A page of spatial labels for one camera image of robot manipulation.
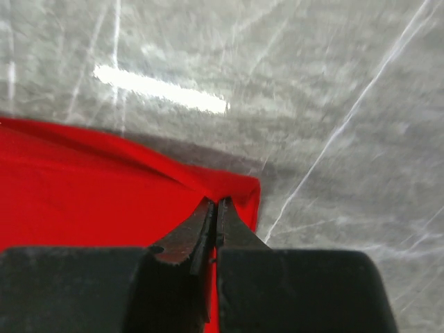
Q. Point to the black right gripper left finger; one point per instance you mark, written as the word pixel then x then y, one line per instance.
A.
pixel 165 287

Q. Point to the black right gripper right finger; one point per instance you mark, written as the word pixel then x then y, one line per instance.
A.
pixel 261 289

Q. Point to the bright red t-shirt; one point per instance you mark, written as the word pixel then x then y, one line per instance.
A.
pixel 69 186

